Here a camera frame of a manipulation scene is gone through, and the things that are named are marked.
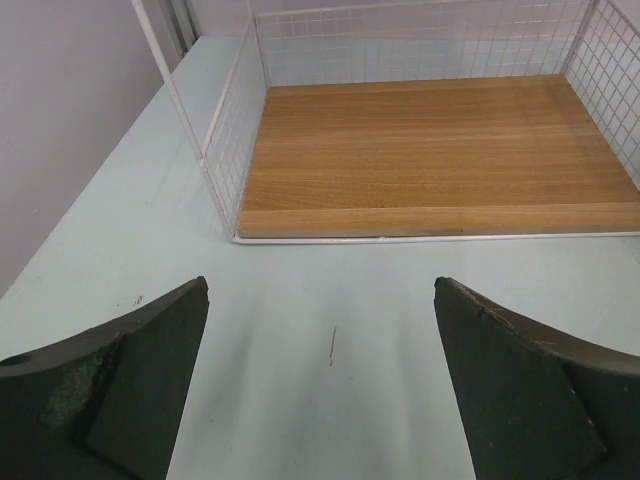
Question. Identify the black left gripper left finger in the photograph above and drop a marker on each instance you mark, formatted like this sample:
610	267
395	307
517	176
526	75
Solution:
106	403

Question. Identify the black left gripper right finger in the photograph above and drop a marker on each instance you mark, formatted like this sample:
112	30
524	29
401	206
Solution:
535	402

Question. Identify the bottom wooden shelf board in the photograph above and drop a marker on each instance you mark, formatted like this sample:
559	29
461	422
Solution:
463	157

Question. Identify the white wire shelf rack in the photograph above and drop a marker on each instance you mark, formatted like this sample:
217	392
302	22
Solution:
592	44

